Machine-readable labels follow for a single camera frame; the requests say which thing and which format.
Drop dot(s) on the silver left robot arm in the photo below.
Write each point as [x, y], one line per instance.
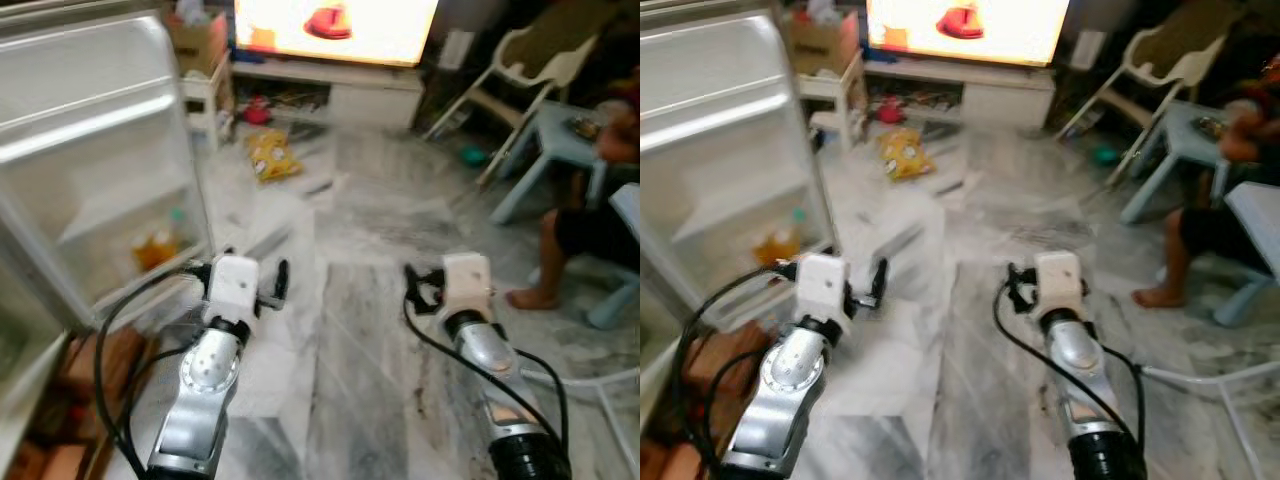
[200, 385]
[785, 385]

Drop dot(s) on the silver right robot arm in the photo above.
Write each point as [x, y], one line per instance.
[485, 355]
[1078, 360]

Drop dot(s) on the white open fridge door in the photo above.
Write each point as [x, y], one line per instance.
[720, 150]
[90, 150]

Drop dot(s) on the orange drink bottle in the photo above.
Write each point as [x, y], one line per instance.
[778, 246]
[155, 250]

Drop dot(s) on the brown cardboard crate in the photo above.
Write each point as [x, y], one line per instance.
[90, 370]
[715, 365]

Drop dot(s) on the yellow snack bag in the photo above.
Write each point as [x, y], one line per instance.
[906, 155]
[273, 157]

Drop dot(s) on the small teal bowl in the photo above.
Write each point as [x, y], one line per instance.
[1105, 155]
[472, 156]

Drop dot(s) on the light blue plastic stool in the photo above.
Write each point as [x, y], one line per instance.
[1250, 285]
[622, 290]

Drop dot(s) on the red toy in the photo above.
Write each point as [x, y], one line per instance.
[890, 110]
[257, 111]

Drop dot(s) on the small white shelf unit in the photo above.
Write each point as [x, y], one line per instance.
[835, 100]
[210, 100]

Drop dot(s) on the seated person in black shorts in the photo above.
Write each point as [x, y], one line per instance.
[1215, 230]
[595, 230]

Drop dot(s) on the white television stand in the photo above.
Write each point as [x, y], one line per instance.
[1005, 95]
[370, 95]

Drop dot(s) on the light blue small table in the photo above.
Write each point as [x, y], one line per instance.
[550, 140]
[1180, 140]

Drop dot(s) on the plate with food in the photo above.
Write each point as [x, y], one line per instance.
[585, 127]
[1210, 126]

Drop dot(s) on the brown cardboard box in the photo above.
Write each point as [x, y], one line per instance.
[820, 42]
[195, 45]

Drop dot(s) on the bright television screen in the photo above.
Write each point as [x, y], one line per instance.
[1020, 30]
[390, 30]

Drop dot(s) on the beige plastic chair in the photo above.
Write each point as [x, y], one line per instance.
[1170, 60]
[540, 60]

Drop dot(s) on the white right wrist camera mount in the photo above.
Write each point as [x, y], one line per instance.
[1060, 282]
[467, 283]

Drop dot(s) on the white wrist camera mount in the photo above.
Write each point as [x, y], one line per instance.
[824, 283]
[467, 283]
[1060, 282]
[233, 285]

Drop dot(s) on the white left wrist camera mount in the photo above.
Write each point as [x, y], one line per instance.
[824, 283]
[233, 285]

